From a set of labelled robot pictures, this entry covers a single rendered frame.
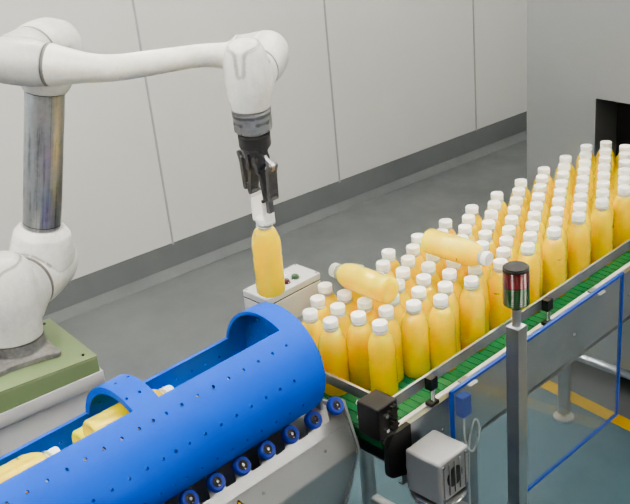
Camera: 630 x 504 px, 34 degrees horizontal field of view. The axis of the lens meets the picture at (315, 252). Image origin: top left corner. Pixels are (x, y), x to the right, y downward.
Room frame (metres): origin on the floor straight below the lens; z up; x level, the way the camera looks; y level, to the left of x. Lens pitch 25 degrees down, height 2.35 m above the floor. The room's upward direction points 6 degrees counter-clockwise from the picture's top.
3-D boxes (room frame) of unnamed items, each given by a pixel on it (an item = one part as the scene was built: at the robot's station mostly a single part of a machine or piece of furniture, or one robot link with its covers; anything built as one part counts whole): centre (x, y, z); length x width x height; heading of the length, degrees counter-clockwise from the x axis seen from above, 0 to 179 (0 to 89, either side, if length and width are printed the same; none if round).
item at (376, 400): (2.03, -0.11, 0.95); 0.10 x 0.07 x 0.10; 42
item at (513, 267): (2.14, -0.47, 1.18); 0.06 x 0.06 x 0.16
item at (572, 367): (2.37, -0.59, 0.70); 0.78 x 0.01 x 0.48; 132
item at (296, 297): (2.50, 0.10, 1.05); 0.20 x 0.10 x 0.10; 132
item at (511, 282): (2.14, -0.47, 1.23); 0.06 x 0.06 x 0.04
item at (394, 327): (2.27, -0.16, 1.00); 0.07 x 0.07 x 0.19
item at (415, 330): (2.29, -0.24, 1.00); 0.07 x 0.07 x 0.19
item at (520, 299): (2.14, -0.47, 1.18); 0.06 x 0.06 x 0.05
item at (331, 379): (2.20, 0.00, 0.96); 0.40 x 0.01 x 0.03; 42
